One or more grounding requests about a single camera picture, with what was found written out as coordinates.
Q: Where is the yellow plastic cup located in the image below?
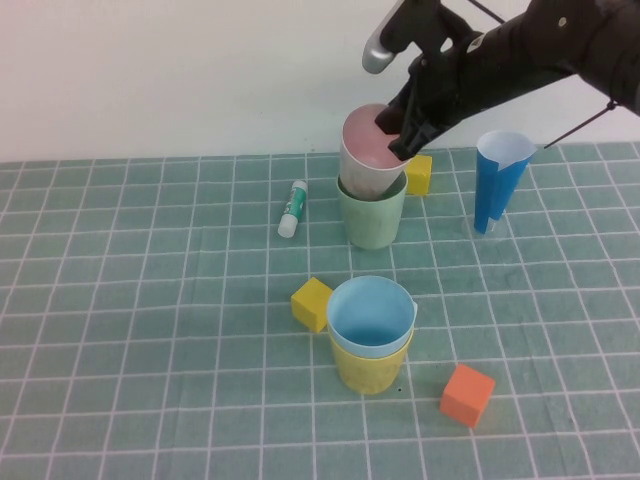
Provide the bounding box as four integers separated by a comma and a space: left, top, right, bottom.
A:
327, 327, 415, 396

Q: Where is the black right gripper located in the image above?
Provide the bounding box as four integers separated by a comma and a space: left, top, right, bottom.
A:
373, 32, 490, 162

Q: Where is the green plastic cup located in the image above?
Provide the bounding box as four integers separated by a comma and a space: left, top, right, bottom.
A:
334, 172, 409, 250

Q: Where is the thin black cable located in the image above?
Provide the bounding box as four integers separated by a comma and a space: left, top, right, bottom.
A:
467, 0, 507, 25
543, 99, 621, 150

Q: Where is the green white glue stick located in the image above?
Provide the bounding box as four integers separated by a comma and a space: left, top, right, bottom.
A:
277, 179, 309, 238

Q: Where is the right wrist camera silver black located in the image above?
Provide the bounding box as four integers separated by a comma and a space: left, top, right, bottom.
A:
361, 0, 482, 76

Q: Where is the light blue plastic cup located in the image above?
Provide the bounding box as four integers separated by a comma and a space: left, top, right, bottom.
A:
326, 275, 419, 360

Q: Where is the blue paper cone cup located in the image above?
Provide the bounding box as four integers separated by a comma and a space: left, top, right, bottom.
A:
473, 130, 538, 235

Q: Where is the orange foam cube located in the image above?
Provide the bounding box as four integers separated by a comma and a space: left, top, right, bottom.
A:
439, 363, 497, 429

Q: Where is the pink plastic cup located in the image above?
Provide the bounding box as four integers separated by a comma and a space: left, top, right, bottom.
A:
339, 103, 412, 201

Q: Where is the yellow foam cube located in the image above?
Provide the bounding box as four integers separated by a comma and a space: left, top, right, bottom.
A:
403, 153, 434, 196
290, 277, 335, 332

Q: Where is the green checked tablecloth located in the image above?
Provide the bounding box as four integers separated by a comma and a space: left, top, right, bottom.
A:
0, 142, 640, 480

